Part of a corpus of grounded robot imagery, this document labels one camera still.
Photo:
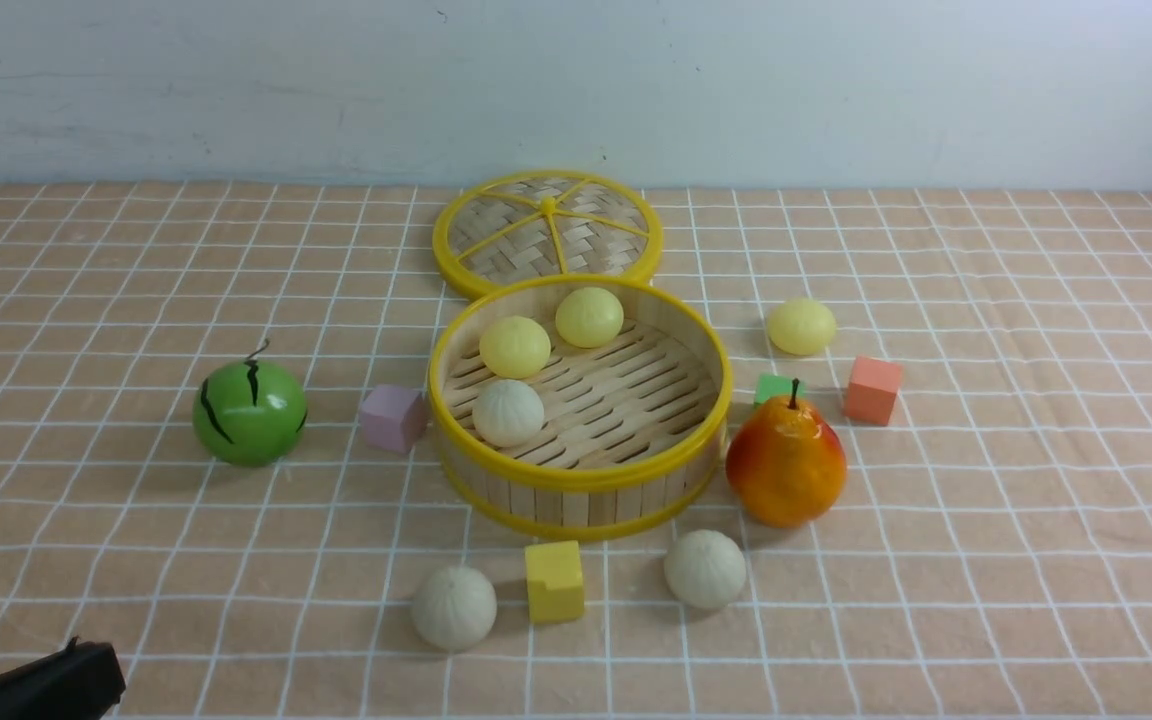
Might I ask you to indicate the yellow bun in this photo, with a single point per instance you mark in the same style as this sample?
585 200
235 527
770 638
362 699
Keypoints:
801 327
514 347
589 317

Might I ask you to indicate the white bun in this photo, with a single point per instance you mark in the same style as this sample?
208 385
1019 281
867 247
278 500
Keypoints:
454 608
705 569
508 413

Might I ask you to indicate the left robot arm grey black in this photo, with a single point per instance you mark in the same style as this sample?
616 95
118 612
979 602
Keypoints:
83 680

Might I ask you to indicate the bamboo steamer tray yellow rim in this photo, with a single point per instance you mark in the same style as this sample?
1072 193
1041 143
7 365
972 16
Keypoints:
633 431

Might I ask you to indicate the woven bamboo steamer lid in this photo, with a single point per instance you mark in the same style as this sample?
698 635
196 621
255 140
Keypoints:
536 223

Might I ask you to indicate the purple cube block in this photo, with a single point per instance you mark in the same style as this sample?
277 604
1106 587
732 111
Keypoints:
393 418

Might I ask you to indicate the green cube block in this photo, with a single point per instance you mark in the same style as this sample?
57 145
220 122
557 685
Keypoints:
779 391

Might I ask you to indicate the yellow cube block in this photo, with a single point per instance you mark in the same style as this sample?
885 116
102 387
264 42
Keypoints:
554 582

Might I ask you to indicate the orange red toy pear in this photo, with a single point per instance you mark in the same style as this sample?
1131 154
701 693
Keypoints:
786 464

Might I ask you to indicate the orange cube block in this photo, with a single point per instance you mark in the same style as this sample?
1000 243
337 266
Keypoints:
872 390

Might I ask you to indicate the green toy watermelon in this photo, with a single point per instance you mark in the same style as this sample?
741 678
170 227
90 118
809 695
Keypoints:
250 413

